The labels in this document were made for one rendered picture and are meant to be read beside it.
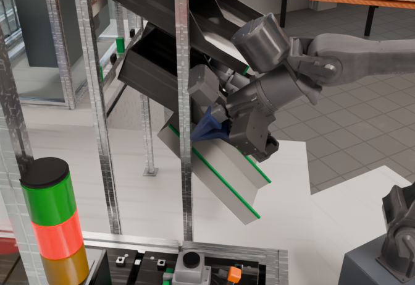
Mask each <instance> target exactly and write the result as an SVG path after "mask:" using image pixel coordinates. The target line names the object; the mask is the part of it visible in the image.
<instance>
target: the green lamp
mask: <svg viewBox="0 0 415 285"><path fill-rule="evenodd" d="M20 185H21V188H22V192H23V196H24V199H25V203H26V206H27V210H28V214H29V217H30V220H31V221H32V222H33V223H35V224H37V225H40V226H54V225H57V224H60V223H63V222H64V221H67V220H68V219H69V218H70V217H71V216H72V215H73V214H74V213H75V211H76V209H77V204H76V201H75V195H74V191H73V185H72V180H71V176H70V170H69V173H68V175H67V176H66V178H65V179H63V180H62V181H61V182H60V183H58V184H56V185H54V186H51V187H47V188H44V189H33V188H29V187H25V186H24V185H22V184H21V183H20Z"/></svg>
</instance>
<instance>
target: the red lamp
mask: <svg viewBox="0 0 415 285"><path fill-rule="evenodd" d="M30 221H31V220H30ZM31 225H32V228H33V232H34V235H35V239H36V243H37V246H38V250H39V252H40V254H41V255H42V256H43V257H45V258H48V259H53V260H57V259H61V258H66V257H68V256H71V255H72V254H74V253H75V252H76V251H77V250H78V249H79V248H80V247H81V245H82V243H83V235H82V229H81V226H80V220H79V216H78V210H77V209H76V211H75V213H74V214H73V215H72V216H71V217H70V218H69V219H68V220H67V221H64V222H63V223H60V224H57V225H54V226H40V225H37V224H35V223H33V222H32V221H31Z"/></svg>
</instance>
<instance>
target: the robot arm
mask: <svg viewBox="0 0 415 285"><path fill-rule="evenodd" d="M231 42H232V43H233V45H234V46H235V47H236V49H237V50H238V51H239V53H240V54H241V55H242V56H243V58H244V59H245V61H246V62H247V63H248V65H249V66H250V68H252V70H253V71H254V72H258V73H259V74H262V73H266V74H264V75H262V76H260V77H259V78H257V77H256V76H255V75H254V76H252V77H250V78H249V84H247V85H246V86H244V87H243V88H241V89H239V90H237V91H236V90H235V89H234V88H232V89H231V90H229V91H228V97H225V96H224V95H223V94H222V93H221V92H220V91H219V78H218V77H217V76H216V75H215V74H214V73H213V72H212V71H211V70H210V68H208V66H207V65H205V64H199V65H197V66H195V67H194V68H192V69H190V71H189V78H188V88H187V91H188V93H189V95H190V96H191V97H192V98H193V99H194V100H195V101H196V102H197V103H198V104H199V105H200V106H207V107H208V108H207V110H206V112H205V113H204V116H203V117H202V118H201V120H200V121H199V123H198V125H197V126H196V127H195V129H194V130H193V132H192V133H191V135H190V140H191V141H192V142H197V141H202V140H210V139H215V138H226V139H227V140H229V141H230V143H231V144H232V145H233V146H235V148H238V149H239V150H240V151H241V154H242V155H243V156H248V155H251V156H252V157H253V158H254V159H255V160H256V161H258V162H259V163H262V162H263V161H265V160H267V159H269V158H270V157H271V155H272V154H273V153H275V152H276V151H278V150H279V142H278V141H277V140H276V139H275V138H274V137H273V136H271V132H270V131H269V130H268V126H269V125H270V124H271V123H272V122H274V121H275V120H276V118H275V114H274V112H276V111H278V110H279V109H281V108H283V107H285V106H286V105H288V104H290V103H292V102H294V101H296V100H297V99H299V98H301V97H303V96H304V95H306V96H307V97H308V99H309V101H310V103H312V104H313V105H314V106H315V105H317V102H318V99H319V95H320V93H321V91H322V87H334V86H338V85H344V84H348V83H354V82H356V81H358V80H361V79H363V78H365V77H368V76H372V75H383V74H415V40H388V41H370V40H364V39H362V38H358V37H355V36H351V35H341V34H334V33H325V34H321V35H319V36H317V37H316V38H311V37H298V36H291V37H289V39H288V38H287V36H286V34H284V32H283V30H282V29H281V28H280V26H279V24H278V21H277V19H276V18H275V16H274V15H273V13H269V14H267V15H266V16H265V17H260V18H257V19H255V20H251V21H249V22H248V23H247V24H245V25H244V26H242V27H241V29H239V30H238V31H237V32H236V33H235V34H234V35H233V36H232V38H231ZM303 54H305V55H307V56H303ZM382 202H383V204H382V213H383V216H384V222H385V228H386V231H387V235H386V236H385V239H384V242H383V246H382V250H381V252H382V254H380V255H379V256H377V257H376V258H375V260H376V261H377V262H378V263H379V264H380V265H382V266H383V267H384V268H385V269H386V270H387V271H388V272H389V273H390V274H391V275H393V276H394V277H395V278H396V279H397V280H399V282H400V283H402V284H405V283H407V282H408V281H410V280H412V279H414V278H415V182H414V183H413V184H411V185H409V186H406V187H403V188H401V187H399V186H398V185H394V186H393V187H392V189H391V191H390V192H389V194H387V195H386V196H385V197H383V198H382Z"/></svg>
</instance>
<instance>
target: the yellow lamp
mask: <svg viewBox="0 0 415 285"><path fill-rule="evenodd" d="M40 257H41V261H42V264H43V268H44V272H45V275H46V279H47V282H48V283H49V285H79V284H80V283H81V282H83V281H84V280H85V278H86V277H87V275H88V272H89V266H88V260H87V256H86V250H85V245H84V241H83V243H82V245H81V247H80V248H79V249H78V250H77V251H76V252H75V253H74V254H72V255H71V256H68V257H66V258H61V259H57V260H53V259H48V258H45V257H43V256H42V255H41V254H40Z"/></svg>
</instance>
